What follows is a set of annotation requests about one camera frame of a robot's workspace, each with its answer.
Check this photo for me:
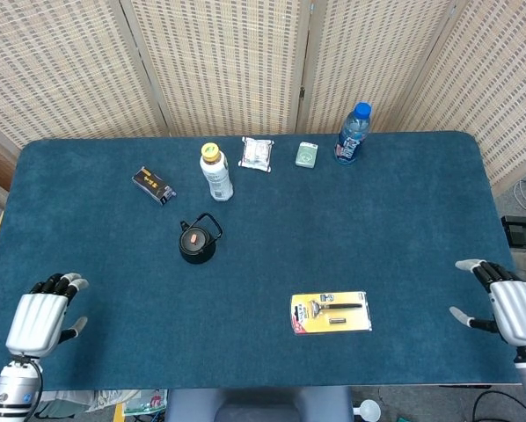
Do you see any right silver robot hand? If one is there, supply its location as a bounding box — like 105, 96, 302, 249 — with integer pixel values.
449, 258, 526, 346

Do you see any black floor cable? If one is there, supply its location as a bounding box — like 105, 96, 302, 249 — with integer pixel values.
471, 389, 526, 422

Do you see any pale green tissue pack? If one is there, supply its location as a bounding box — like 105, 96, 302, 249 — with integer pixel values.
295, 141, 320, 169

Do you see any blue table mat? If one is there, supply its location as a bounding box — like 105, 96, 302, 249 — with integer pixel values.
0, 130, 526, 392

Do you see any white snack packet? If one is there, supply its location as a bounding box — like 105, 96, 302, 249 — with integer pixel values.
237, 136, 274, 173

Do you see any white plastic scoop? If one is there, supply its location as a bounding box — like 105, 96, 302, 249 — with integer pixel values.
353, 398, 382, 422

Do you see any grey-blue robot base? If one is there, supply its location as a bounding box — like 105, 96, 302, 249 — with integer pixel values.
164, 386, 354, 422

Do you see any woven bamboo folding screen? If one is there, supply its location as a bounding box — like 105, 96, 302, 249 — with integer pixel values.
0, 0, 526, 197

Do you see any grey crumpled cloth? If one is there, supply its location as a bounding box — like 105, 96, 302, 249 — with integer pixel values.
38, 389, 128, 418

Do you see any black teapot lid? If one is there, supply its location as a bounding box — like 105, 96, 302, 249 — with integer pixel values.
180, 229, 208, 255

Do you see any black teapot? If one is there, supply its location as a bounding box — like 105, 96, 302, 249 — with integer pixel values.
178, 212, 224, 266

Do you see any small dark cardboard box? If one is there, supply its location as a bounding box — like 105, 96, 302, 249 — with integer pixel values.
131, 165, 178, 207

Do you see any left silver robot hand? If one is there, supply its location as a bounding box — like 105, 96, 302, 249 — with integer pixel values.
5, 272, 90, 358

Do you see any blue sports drink bottle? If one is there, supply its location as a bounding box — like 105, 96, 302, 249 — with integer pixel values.
333, 101, 374, 166

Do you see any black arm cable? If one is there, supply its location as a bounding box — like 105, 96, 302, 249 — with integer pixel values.
23, 356, 44, 421

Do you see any razor in yellow blister pack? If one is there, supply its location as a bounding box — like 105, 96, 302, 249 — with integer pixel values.
289, 290, 373, 336

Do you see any black case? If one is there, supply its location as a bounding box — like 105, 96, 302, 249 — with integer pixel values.
500, 214, 526, 247

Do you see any colourful printed bag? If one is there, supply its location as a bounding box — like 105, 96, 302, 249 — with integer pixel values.
121, 389, 167, 417

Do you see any white bottle with yellow cap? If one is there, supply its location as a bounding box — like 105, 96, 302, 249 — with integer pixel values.
199, 142, 235, 202

